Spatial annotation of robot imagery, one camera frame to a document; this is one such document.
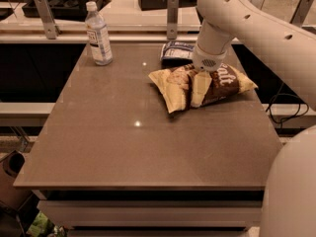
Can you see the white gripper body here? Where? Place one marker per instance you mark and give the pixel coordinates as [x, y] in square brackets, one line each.
[207, 61]

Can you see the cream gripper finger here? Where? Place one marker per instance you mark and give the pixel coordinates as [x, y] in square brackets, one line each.
[200, 85]

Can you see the brown yellow chip bag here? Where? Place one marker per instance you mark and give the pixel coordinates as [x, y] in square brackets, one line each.
[175, 84]

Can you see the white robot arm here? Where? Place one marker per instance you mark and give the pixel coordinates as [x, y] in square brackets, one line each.
[289, 205]

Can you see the blue white chip bag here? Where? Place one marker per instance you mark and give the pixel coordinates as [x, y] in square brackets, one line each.
[176, 50]

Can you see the clear plastic water bottle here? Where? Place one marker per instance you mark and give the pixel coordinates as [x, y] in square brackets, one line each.
[98, 36]

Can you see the black tray with objects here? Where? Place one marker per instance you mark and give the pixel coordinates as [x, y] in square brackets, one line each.
[73, 9]

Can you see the brown bin at left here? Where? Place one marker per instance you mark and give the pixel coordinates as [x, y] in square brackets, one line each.
[11, 199]

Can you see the green package under table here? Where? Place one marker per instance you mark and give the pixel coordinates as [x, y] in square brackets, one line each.
[43, 227]

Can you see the middle metal railing bracket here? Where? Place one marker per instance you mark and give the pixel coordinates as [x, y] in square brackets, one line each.
[172, 19]

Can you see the metal railing bracket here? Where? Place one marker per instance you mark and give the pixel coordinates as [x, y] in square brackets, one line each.
[51, 29]
[172, 19]
[301, 12]

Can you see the right metal railing bracket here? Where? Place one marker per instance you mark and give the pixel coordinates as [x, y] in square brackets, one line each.
[301, 12]

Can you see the left metal railing bracket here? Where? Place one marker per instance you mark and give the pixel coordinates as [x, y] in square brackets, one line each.
[51, 29]

